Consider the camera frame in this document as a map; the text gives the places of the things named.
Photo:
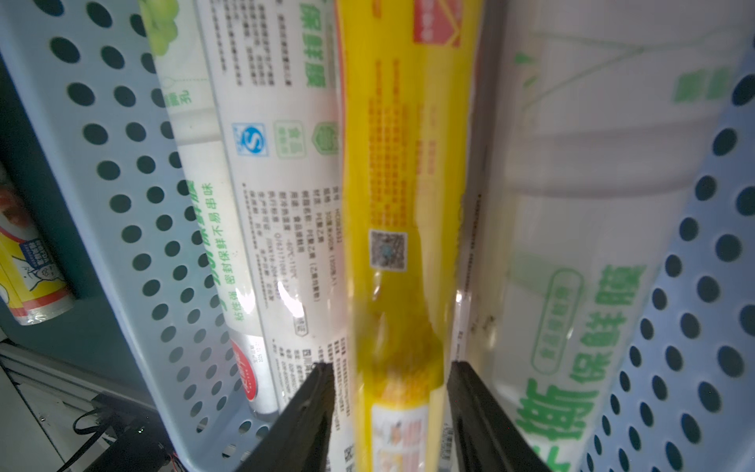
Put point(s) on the aluminium front rail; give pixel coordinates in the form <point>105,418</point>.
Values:
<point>57,393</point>

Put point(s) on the yellow wrap roll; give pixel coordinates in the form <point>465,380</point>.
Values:
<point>32,286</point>
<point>407,77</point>

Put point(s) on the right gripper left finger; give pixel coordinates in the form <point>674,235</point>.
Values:
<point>299,439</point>

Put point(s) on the clear wrap roll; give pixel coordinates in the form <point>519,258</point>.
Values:
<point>604,110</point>

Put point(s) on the dark green table mat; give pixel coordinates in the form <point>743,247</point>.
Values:
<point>88,336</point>

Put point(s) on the white green wrap roll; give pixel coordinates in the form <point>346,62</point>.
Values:
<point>273,68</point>
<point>174,38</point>

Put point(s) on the light blue plastic basket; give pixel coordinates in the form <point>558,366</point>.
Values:
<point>684,399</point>

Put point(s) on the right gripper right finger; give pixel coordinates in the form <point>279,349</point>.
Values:
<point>486,439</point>

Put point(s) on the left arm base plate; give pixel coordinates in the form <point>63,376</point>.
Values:
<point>136,438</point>

